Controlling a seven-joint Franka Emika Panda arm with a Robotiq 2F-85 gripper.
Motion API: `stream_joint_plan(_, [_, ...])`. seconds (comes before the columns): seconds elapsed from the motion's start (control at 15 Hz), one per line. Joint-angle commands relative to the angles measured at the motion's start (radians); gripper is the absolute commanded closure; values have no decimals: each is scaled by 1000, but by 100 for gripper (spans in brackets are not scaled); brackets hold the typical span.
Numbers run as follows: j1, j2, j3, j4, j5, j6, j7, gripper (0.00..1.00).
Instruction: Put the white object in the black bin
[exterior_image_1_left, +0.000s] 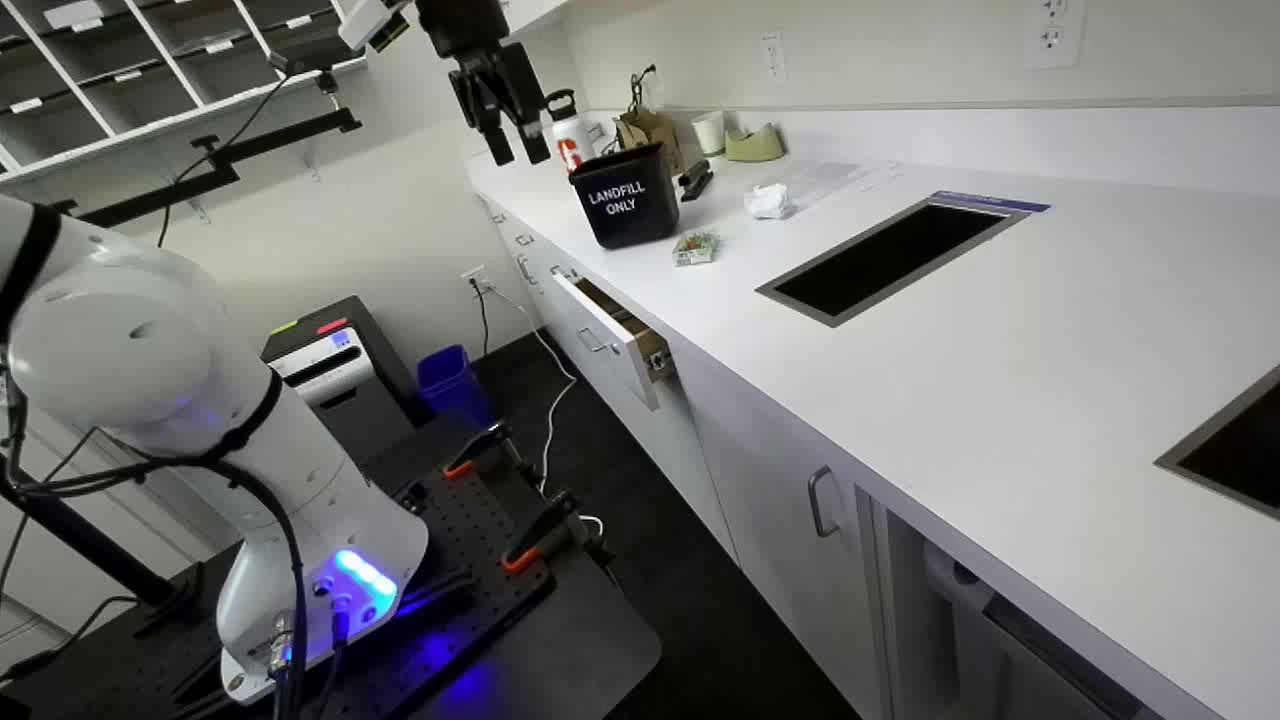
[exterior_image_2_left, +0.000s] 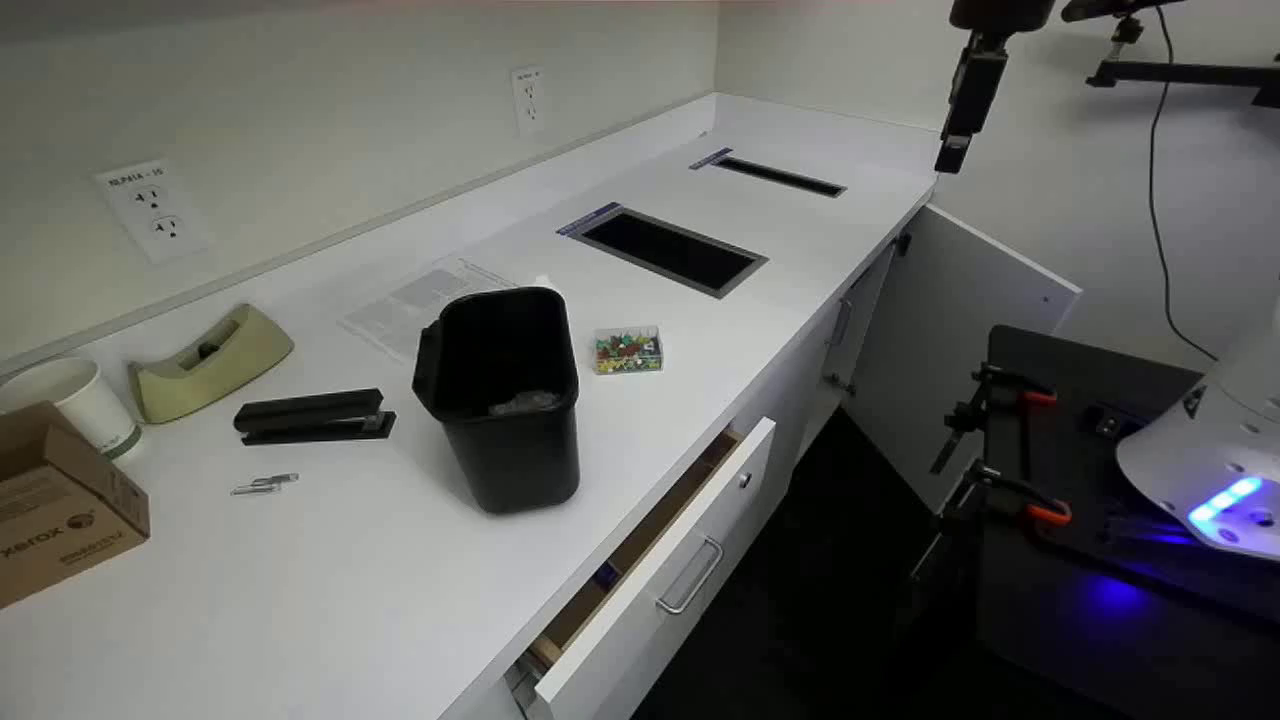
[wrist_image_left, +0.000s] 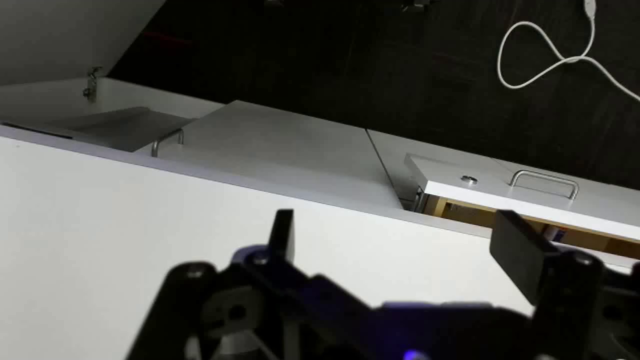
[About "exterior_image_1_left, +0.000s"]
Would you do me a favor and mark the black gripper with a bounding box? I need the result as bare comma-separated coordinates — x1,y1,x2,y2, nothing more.
413,0,555,171

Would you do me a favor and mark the white object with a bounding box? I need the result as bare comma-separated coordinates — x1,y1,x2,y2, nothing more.
746,180,800,224

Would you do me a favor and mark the black landfill only bin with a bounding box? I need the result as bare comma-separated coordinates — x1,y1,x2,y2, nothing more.
564,138,690,254

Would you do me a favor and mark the small greenish crumpled object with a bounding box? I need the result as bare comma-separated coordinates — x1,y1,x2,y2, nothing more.
670,226,726,269

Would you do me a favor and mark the blue waste bin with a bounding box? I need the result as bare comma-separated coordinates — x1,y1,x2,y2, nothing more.
413,340,502,431

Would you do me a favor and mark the white bottle black cap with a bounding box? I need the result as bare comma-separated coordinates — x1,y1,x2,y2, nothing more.
539,85,593,174

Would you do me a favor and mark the white cup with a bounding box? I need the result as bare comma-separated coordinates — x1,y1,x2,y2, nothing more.
690,106,732,160

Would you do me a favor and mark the open white drawer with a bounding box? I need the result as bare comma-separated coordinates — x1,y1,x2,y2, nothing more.
549,264,681,412

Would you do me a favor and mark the black metal bar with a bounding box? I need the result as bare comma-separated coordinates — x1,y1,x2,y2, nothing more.
77,102,363,232

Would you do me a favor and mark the black box with white printer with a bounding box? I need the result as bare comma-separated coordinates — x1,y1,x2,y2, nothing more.
261,291,422,431

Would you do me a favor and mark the white mail sorter shelf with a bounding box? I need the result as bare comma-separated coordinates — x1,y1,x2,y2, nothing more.
0,0,370,186

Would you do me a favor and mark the large rectangular counter opening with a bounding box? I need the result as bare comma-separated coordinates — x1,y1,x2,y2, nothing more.
752,186,1051,332

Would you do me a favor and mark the black breadboard robot table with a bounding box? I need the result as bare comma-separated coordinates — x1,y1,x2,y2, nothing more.
0,408,670,720

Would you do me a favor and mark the black slanted stand pole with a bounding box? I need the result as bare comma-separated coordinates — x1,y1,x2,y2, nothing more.
0,465,183,614

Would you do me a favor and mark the white power cable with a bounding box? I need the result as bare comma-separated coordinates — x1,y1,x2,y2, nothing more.
529,322,583,499

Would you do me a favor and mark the orange handled black clamp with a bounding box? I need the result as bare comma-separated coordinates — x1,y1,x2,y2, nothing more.
442,421,539,488
498,488,611,578

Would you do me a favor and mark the silver cabinet door handle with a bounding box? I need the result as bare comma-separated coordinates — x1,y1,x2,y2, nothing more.
803,465,848,542

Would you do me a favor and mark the white double wall outlet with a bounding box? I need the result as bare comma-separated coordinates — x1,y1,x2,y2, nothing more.
1019,0,1087,70

